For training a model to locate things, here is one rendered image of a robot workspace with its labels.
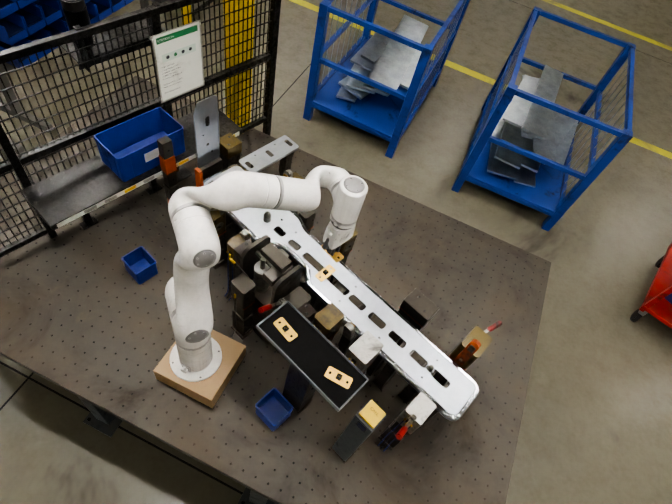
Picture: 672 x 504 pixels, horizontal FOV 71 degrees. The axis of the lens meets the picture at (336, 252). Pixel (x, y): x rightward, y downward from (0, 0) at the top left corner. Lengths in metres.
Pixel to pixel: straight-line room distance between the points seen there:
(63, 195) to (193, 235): 0.98
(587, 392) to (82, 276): 2.85
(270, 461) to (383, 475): 0.42
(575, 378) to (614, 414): 0.28
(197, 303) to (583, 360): 2.62
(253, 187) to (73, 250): 1.31
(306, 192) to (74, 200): 1.08
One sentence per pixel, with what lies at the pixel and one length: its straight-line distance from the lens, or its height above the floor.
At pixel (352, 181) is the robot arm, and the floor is 1.58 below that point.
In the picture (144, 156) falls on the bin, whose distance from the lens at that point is 2.07.
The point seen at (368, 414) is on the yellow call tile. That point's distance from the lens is 1.49.
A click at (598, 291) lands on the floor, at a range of 3.85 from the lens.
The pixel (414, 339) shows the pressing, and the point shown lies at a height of 1.00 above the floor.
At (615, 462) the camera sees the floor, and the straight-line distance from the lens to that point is 3.32.
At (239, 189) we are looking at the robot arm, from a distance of 1.17.
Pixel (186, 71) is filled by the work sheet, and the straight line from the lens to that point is 2.24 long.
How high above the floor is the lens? 2.55
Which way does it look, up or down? 54 degrees down
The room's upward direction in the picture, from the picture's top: 17 degrees clockwise
